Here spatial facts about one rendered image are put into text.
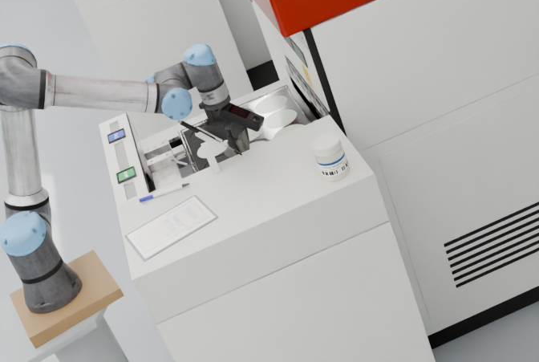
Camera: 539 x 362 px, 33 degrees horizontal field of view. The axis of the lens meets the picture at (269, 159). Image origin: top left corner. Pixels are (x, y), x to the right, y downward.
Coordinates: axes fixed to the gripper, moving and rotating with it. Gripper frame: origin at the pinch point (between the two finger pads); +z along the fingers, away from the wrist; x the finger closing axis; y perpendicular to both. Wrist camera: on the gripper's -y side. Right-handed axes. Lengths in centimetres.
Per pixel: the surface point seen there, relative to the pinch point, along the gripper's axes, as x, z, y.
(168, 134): -30, 9, 46
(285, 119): -20.6, 1.3, -3.3
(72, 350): 55, 19, 37
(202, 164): -0.2, 1.3, 15.5
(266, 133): -14.0, 1.3, 0.2
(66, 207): -100, 91, 180
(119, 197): 21.2, -4.8, 29.7
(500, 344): -20, 91, -49
